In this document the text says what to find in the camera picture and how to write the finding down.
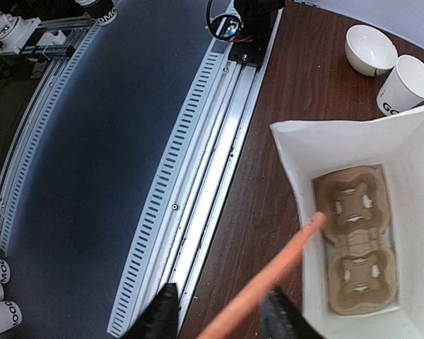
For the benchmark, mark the white ceramic bowl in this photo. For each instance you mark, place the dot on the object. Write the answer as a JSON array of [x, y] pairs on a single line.
[[369, 51]]

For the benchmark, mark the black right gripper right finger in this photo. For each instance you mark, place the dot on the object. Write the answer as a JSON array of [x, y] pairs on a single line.
[[281, 319]]

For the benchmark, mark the grey aluminium frame rail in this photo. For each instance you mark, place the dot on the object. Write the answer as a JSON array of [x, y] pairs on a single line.
[[190, 185]]

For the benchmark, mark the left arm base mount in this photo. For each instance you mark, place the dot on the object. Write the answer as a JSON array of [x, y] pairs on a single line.
[[248, 30]]

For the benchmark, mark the brown pulp cup carrier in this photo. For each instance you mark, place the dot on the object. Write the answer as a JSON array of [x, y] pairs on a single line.
[[362, 275]]

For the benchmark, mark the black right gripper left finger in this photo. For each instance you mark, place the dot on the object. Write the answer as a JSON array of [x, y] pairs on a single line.
[[160, 319]]

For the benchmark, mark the white printed paper bag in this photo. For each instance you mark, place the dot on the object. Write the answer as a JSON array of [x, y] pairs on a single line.
[[311, 149]]

